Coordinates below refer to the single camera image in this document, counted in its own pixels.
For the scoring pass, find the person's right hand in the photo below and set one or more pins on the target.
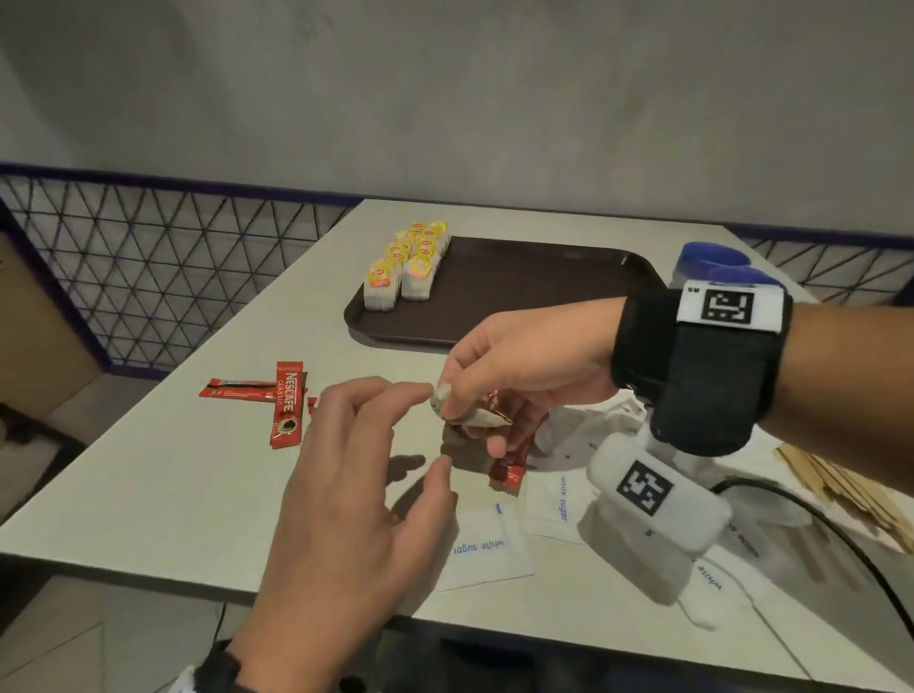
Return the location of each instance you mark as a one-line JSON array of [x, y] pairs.
[[550, 350]]

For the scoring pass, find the person's left hand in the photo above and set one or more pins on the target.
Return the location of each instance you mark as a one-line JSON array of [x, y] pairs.
[[328, 535]]

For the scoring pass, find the dark brown tray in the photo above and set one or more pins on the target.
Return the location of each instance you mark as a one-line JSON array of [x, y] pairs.
[[514, 285]]

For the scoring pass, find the white tea bag yellow tag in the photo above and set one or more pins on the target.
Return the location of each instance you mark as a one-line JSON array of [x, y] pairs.
[[478, 417]]

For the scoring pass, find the pile of red coffee sticks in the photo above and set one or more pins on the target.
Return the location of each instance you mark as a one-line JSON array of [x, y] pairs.
[[289, 407]]

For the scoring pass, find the pile of white sugar packets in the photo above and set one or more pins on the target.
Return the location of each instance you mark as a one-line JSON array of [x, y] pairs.
[[485, 546]]

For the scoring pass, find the pile of wooden stir sticks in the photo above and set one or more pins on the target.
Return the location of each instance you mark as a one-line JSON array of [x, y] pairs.
[[857, 493]]

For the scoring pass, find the person's right forearm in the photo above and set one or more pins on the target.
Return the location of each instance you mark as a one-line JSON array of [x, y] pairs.
[[850, 385]]

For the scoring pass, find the black right wrist band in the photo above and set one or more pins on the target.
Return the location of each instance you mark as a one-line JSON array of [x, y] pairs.
[[714, 385]]

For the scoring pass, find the black wrist band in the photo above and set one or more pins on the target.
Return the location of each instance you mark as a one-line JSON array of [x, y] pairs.
[[218, 671], [714, 385]]

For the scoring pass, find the black left wrist band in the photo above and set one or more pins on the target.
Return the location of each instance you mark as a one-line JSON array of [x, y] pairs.
[[218, 671]]

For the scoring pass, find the blue and white mug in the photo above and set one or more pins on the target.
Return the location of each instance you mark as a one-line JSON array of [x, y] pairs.
[[703, 253], [757, 275]]

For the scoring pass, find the light wooden cabinet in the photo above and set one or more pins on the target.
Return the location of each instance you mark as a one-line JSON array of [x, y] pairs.
[[36, 343]]

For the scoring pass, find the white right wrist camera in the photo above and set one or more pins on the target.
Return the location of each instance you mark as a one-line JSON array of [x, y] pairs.
[[685, 514]]

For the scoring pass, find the black side table frame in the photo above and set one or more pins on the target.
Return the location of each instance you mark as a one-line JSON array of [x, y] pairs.
[[36, 435]]

